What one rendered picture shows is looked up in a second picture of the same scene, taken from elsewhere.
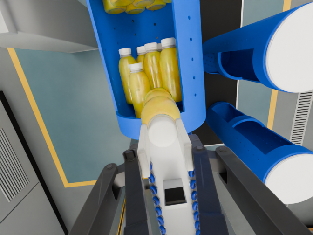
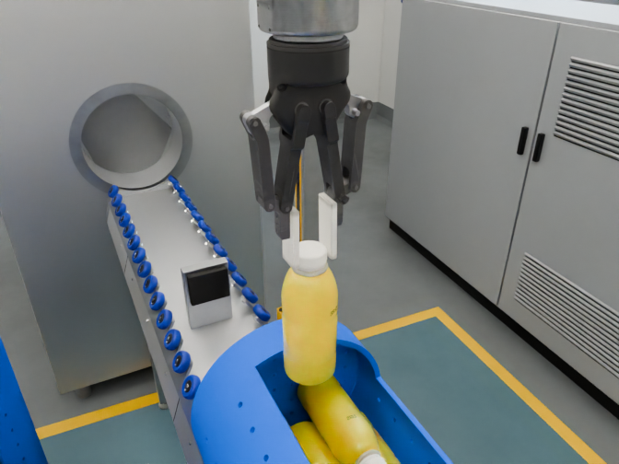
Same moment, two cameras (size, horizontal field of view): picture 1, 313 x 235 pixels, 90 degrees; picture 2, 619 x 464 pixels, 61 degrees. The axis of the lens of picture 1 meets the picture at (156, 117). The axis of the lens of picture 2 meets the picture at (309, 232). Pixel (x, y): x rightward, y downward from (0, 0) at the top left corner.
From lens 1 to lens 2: 43 cm
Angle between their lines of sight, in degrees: 42
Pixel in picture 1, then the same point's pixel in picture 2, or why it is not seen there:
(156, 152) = not seen: hidden behind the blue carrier
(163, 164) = not seen: hidden behind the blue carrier
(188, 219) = (157, 262)
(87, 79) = not seen: outside the picture
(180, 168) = (199, 346)
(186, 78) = (270, 416)
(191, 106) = (243, 381)
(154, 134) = (318, 248)
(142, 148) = (332, 209)
